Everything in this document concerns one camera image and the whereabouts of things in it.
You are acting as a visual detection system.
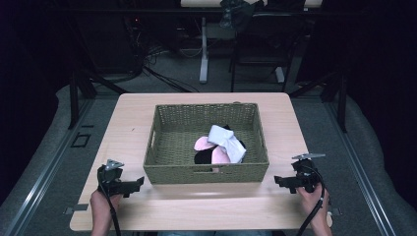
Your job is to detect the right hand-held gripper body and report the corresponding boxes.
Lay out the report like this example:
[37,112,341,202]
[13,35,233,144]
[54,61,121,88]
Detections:
[290,152,327,195]

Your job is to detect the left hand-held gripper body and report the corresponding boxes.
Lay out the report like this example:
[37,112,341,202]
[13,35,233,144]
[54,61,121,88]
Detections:
[96,158,132,198]

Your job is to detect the green woven basket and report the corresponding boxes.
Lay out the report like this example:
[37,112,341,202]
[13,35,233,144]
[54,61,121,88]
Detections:
[143,102,270,185]

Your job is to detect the pink sock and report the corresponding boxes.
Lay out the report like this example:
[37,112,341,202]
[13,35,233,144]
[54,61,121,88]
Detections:
[210,146,232,173]
[194,136,217,152]

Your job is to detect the person's left hand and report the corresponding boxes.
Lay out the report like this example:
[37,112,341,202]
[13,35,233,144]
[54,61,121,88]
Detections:
[89,188,123,215]

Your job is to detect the person's right hand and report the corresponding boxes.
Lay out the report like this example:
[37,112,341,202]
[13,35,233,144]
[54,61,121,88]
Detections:
[295,182,329,218]

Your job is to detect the grey tape strip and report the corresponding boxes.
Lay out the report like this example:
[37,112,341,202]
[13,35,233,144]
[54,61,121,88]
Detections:
[63,203,89,216]

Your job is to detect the black metal stand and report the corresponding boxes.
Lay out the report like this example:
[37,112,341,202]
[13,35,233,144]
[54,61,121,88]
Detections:
[288,69,349,134]
[67,69,130,131]

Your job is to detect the black chair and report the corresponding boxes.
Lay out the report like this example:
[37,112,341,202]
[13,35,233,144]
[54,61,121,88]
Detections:
[228,12,311,93]

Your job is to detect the white desk with legs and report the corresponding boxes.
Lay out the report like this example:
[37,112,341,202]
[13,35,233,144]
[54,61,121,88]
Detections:
[180,0,324,85]

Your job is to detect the dark bag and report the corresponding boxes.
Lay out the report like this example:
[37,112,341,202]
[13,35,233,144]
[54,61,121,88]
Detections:
[218,0,258,31]

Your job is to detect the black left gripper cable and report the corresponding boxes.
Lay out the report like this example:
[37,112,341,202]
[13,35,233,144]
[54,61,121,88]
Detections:
[96,165,123,236]

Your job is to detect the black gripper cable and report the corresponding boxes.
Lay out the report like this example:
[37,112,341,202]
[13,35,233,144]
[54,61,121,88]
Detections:
[295,164,327,236]
[96,165,123,236]

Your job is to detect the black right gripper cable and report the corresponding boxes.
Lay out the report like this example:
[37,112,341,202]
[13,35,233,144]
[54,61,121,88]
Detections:
[295,164,327,236]

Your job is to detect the black floor outlet frame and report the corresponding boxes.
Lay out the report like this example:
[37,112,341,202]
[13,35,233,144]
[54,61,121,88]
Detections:
[70,132,92,148]

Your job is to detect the metal floor rail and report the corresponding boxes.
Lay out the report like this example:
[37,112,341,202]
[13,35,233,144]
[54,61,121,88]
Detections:
[2,97,96,236]
[323,97,398,236]

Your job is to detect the black floor cables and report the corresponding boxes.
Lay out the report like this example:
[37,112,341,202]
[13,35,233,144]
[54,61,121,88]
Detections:
[124,19,202,94]

